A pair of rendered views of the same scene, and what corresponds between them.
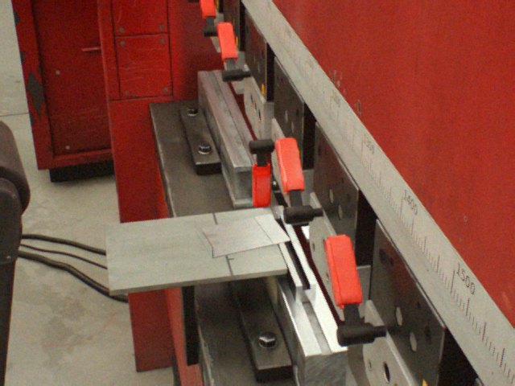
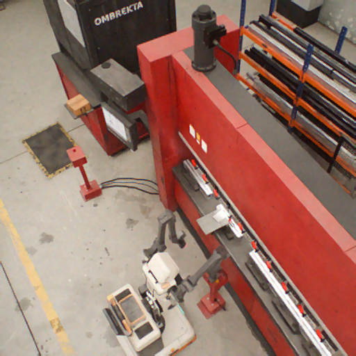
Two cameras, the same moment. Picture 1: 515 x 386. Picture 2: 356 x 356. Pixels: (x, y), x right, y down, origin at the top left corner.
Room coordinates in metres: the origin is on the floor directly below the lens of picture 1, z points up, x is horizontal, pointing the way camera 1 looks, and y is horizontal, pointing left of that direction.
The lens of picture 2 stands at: (-0.80, 0.84, 4.38)
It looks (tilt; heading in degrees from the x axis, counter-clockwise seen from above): 53 degrees down; 347
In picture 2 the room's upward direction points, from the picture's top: 5 degrees counter-clockwise
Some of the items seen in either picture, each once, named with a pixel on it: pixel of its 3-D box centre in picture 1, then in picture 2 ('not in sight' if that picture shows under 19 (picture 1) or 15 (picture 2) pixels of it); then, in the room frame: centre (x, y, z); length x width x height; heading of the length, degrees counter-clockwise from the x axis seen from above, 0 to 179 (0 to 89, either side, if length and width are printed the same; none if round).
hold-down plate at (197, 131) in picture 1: (199, 137); (190, 179); (1.67, 0.13, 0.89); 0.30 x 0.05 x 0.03; 11
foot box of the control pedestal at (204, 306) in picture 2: not in sight; (211, 303); (0.65, 0.26, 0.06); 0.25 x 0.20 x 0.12; 108
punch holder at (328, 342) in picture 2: not in sight; (332, 339); (-0.25, -0.31, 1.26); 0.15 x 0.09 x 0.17; 11
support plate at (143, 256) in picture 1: (191, 248); (213, 221); (1.07, 0.10, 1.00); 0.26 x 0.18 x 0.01; 101
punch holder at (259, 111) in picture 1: (281, 77); (225, 197); (1.12, -0.04, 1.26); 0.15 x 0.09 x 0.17; 11
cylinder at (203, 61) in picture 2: not in sight; (212, 42); (1.64, -0.06, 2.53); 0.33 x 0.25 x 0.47; 11
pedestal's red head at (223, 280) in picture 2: not in sight; (214, 274); (0.66, 0.23, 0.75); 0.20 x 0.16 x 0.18; 18
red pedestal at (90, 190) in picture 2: not in sight; (83, 173); (2.52, 1.24, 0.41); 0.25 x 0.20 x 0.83; 101
